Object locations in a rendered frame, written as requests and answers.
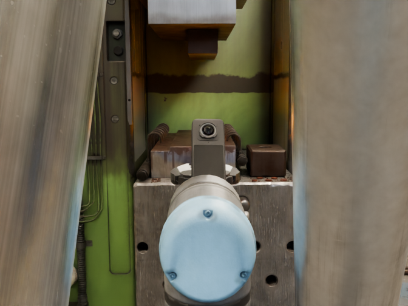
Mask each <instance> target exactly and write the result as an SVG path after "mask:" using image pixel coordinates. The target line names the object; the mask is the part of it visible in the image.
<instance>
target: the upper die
mask: <svg viewBox="0 0 408 306"><path fill-rule="evenodd" d="M148 24H149V25H150V26H151V28H152V29H153V30H154V31H155V33H156V34H157V35H158V36H159V37H160V38H161V39H162V40H163V41H187V40H188V29H218V41H226V40H227V38H228V37H229V35H230V33H231V31H232V30H233V28H234V26H235V25H236V0H148Z"/></svg>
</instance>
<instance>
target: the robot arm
mask: <svg viewBox="0 0 408 306"><path fill-rule="evenodd" d="M106 1H107V0H0V306H69V297H70V288H71V282H72V273H73V263H74V258H75V248H76V243H77V234H78V224H79V219H80V209H81V200H82V195H83V185H84V176H85V170H86V161H87V152H88V146H89V137H90V128H91V122H92V113H93V108H94V98H95V89H96V83H97V74H98V65H99V59H100V50H101V40H102V35H103V26H104V16H105V11H106ZM289 5H290V70H291V135H292V169H293V234H294V299H295V306H398V303H399V299H400V294H401V287H402V284H403V277H404V272H405V268H406V262H407V256H408V0H289ZM225 156H226V152H225V127H224V122H223V121H222V120H221V119H195V120H193V122H192V126H191V166H190V164H189V163H187V164H184V165H181V166H178V167H177V168H174V169H173V170H171V183H172V184H175V185H180V186H179V187H178V188H177V189H176V191H175V193H174V195H173V196H172V199H171V203H170V206H169V211H168V217H167V220H166V222H165V224H164V226H163V229H162V231H161V236H160V243H159V255H160V262H161V266H162V269H163V272H164V286H165V306H250V303H251V298H250V297H251V272H252V270H253V268H254V264H255V260H256V239H255V235H254V231H253V228H252V226H251V224H250V221H249V220H248V219H249V213H248V212H247V211H244V209H243V206H242V204H241V201H240V198H239V195H238V193H237V192H236V190H235V189H234V188H233V186H232V185H233V184H237V183H239V181H240V171H239V170H238V169H237V168H234V167H232V166H230V165H226V163H225Z"/></svg>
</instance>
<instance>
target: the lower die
mask: <svg viewBox="0 0 408 306"><path fill-rule="evenodd" d="M225 152H226V156H225V163H226V165H230V166H232V167H234V168H235V167H236V145H235V144H234V142H233V140H232V138H231V137H229V139H228V141H225ZM187 163H189V164H190V166H191V130H178V131H177V133H168V135H167V136H165V139H164V140H162V143H160V140H159V141H158V142H157V144H156V145H155V146H154V147H153V149H152V150H151V178H171V170H173V169H174V168H177V167H178V166H181V165H184V164H187Z"/></svg>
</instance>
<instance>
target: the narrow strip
mask: <svg viewBox="0 0 408 306"><path fill-rule="evenodd" d="M124 16H125V39H126V84H127V120H128V122H129V125H132V86H131V39H130V14H129V0H124Z"/></svg>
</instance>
